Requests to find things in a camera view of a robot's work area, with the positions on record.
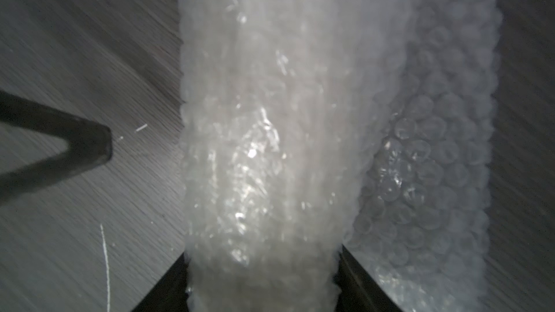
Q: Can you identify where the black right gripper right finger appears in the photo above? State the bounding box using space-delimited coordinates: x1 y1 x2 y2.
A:
335 246 402 312

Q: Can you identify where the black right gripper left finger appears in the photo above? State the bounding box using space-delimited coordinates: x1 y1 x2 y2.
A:
132 254 189 312

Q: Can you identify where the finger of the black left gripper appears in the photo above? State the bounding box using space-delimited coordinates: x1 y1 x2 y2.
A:
1 91 113 204

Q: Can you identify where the clear bubble wrap sheet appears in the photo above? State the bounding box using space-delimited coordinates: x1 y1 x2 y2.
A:
178 0 502 311

